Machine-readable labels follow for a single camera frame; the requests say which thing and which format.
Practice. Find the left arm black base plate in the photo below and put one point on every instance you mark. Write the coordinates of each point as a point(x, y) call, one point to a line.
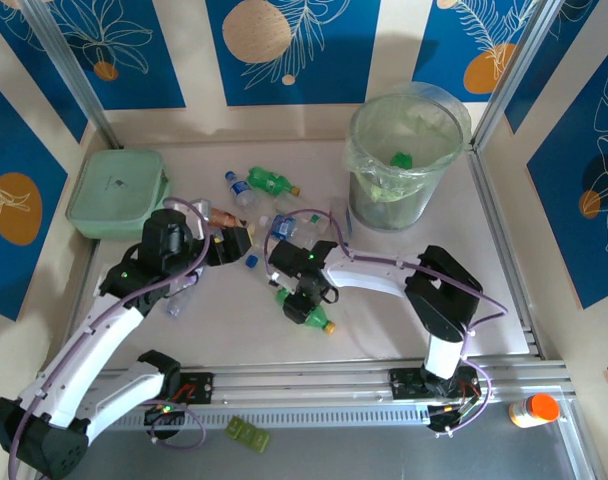
point(199, 387)

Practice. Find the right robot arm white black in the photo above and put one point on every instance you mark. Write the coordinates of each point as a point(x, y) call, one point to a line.
point(364, 277)

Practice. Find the clear plastic trash bin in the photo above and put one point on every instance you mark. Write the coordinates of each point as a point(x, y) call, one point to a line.
point(364, 167)
point(384, 215)

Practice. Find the green Sprite bottle yellow cap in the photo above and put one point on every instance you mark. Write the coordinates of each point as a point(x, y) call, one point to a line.
point(316, 317)
point(266, 180)
point(401, 160)

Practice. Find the brown label bottle cream cap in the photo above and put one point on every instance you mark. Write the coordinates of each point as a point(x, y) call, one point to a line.
point(224, 217)

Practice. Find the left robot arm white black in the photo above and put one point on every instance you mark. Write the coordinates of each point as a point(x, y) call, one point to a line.
point(84, 350)

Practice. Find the blue floral wall panel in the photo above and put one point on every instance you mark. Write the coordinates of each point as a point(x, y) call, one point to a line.
point(149, 60)
point(559, 225)
point(334, 60)
point(34, 80)
point(559, 60)
point(444, 50)
point(14, 150)

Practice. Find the blue-label bottle white cap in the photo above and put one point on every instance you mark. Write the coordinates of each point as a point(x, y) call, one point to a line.
point(284, 227)

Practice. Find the aluminium side rail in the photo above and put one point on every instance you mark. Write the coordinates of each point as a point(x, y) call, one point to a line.
point(504, 225)
point(86, 280)

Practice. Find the Ganten water bottle white cap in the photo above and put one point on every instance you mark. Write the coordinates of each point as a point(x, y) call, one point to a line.
point(179, 300)

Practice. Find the blue-label bottle blue cap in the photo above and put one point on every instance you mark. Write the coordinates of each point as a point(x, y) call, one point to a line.
point(241, 190)

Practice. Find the pale green zip case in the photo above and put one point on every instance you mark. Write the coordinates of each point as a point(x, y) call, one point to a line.
point(114, 190)

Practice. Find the clear bottle red flower label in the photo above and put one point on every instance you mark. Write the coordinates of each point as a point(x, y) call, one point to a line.
point(340, 212)

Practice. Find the aluminium corner post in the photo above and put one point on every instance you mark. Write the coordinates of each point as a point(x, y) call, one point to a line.
point(80, 80)
point(515, 75)

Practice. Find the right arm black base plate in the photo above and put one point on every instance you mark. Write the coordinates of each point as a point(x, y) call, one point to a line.
point(404, 385)

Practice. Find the aluminium front rail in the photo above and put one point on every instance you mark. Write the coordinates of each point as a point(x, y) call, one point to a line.
point(309, 385)

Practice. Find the orange-capped small bottle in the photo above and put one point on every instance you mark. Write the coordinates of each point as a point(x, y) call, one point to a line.
point(534, 411)

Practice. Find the small green square packet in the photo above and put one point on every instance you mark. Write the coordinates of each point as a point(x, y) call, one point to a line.
point(260, 442)
point(234, 429)
point(246, 434)

